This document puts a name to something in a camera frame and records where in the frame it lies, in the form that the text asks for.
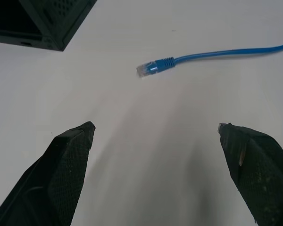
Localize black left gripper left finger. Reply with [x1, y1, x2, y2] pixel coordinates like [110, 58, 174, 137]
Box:
[0, 121, 96, 226]

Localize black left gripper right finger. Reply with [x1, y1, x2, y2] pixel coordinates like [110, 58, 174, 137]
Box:
[217, 122, 283, 226]

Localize black computer case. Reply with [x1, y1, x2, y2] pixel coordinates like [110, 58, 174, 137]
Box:
[0, 0, 98, 52]

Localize blue ethernet cable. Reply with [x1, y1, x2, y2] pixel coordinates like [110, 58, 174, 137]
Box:
[136, 40, 283, 78]

